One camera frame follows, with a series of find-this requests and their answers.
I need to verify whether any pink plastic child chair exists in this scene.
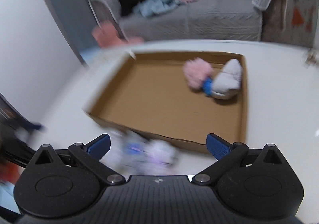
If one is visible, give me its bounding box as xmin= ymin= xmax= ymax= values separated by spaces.
xmin=91 ymin=21 xmax=144 ymax=48

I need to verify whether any shallow cardboard box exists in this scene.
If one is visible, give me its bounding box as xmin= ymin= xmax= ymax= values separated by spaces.
xmin=85 ymin=52 xmax=248 ymax=153

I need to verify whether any white fuzzy red-tied bundle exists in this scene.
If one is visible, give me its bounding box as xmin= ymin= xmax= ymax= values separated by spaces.
xmin=100 ymin=129 xmax=179 ymax=178

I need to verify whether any pink fluffy pompom bundle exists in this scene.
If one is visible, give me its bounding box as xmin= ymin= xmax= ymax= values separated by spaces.
xmin=183 ymin=58 xmax=213 ymax=97

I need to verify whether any white grey sock bundle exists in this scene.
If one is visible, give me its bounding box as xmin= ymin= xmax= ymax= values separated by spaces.
xmin=211 ymin=59 xmax=243 ymax=100

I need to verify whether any illustrated cabinet door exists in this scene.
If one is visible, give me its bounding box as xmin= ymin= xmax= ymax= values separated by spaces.
xmin=285 ymin=0 xmax=318 ymax=47

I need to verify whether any grey quilted sofa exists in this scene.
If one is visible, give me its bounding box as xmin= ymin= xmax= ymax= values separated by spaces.
xmin=87 ymin=0 xmax=290 ymax=42

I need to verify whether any seed shell pile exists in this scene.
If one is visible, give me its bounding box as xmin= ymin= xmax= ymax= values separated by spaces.
xmin=305 ymin=48 xmax=319 ymax=67

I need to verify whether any light blue clothing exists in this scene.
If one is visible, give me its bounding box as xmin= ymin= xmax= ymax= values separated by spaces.
xmin=132 ymin=0 xmax=181 ymax=18

